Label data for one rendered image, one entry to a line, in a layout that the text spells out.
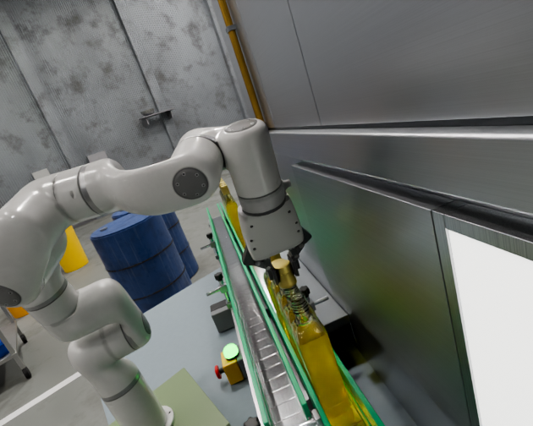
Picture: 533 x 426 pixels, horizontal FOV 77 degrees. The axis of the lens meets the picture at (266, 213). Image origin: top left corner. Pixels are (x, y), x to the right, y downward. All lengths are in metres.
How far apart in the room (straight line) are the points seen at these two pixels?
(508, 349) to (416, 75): 0.27
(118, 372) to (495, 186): 0.81
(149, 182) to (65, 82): 10.61
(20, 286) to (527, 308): 0.62
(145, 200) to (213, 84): 11.85
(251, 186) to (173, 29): 11.84
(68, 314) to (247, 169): 0.48
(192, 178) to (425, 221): 0.28
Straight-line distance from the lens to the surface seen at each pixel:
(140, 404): 0.95
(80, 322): 0.80
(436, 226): 0.38
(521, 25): 0.30
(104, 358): 0.87
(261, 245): 0.57
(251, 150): 0.48
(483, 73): 0.32
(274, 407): 0.82
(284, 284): 0.65
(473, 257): 0.36
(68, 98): 10.96
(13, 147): 10.74
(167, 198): 0.47
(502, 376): 0.43
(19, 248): 0.58
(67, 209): 0.58
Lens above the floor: 1.47
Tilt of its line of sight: 17 degrees down
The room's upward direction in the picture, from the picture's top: 19 degrees counter-clockwise
